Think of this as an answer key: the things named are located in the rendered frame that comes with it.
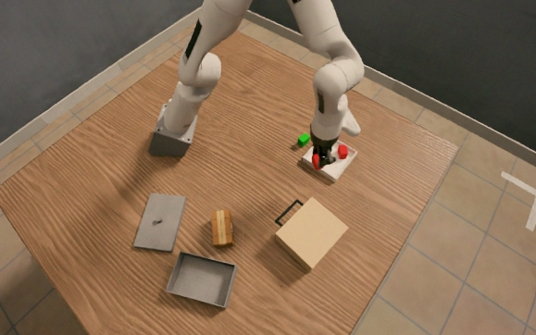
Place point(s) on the grey lid with small knob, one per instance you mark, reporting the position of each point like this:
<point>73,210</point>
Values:
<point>161,222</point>

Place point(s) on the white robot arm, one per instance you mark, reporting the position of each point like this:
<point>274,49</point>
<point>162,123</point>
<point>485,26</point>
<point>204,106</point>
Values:
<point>318,22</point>

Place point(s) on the red block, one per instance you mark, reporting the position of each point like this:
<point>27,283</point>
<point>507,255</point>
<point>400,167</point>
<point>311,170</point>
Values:
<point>315,159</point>
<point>342,151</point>

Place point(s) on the small green block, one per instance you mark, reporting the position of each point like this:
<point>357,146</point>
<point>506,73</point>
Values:
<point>303,140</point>

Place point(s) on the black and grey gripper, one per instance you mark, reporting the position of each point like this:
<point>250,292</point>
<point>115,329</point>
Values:
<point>324,150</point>

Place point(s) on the light wooden cabinet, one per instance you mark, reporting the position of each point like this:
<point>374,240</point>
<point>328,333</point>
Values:
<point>310,233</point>

